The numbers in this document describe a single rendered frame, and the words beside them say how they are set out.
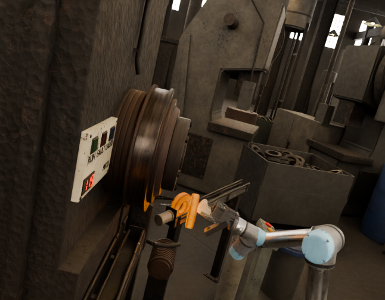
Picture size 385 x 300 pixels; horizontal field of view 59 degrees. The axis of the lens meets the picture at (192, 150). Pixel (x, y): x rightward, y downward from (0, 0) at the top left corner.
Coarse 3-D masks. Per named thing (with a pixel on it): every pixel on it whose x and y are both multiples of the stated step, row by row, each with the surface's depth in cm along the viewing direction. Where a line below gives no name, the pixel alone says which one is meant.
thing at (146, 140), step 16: (160, 96) 115; (144, 112) 109; (160, 112) 110; (144, 128) 107; (160, 128) 108; (144, 144) 106; (144, 160) 106; (128, 176) 109; (144, 176) 108; (128, 192) 112; (144, 192) 110; (144, 208) 120
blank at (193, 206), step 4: (192, 196) 150; (196, 196) 151; (192, 200) 149; (196, 200) 149; (192, 204) 148; (196, 204) 148; (188, 208) 160; (192, 208) 147; (196, 208) 147; (188, 212) 149; (192, 212) 146; (196, 212) 147; (188, 216) 147; (192, 216) 147; (188, 220) 147; (192, 220) 147; (188, 224) 148; (192, 224) 148
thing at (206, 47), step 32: (224, 0) 366; (256, 0) 357; (288, 0) 427; (192, 32) 381; (224, 32) 371; (256, 32) 362; (192, 64) 387; (224, 64) 377; (256, 64) 368; (192, 96) 393; (224, 96) 440; (256, 96) 416; (192, 128) 400; (224, 128) 381; (256, 128) 425; (192, 160) 405; (224, 160) 395; (224, 192) 402
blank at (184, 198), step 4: (184, 192) 185; (176, 196) 180; (180, 196) 180; (184, 196) 181; (188, 196) 185; (176, 200) 179; (180, 200) 179; (184, 200) 182; (188, 200) 186; (172, 204) 179; (176, 204) 178; (180, 204) 181; (184, 204) 188; (188, 204) 187; (176, 208) 179; (184, 208) 187; (180, 212) 185; (176, 216) 182
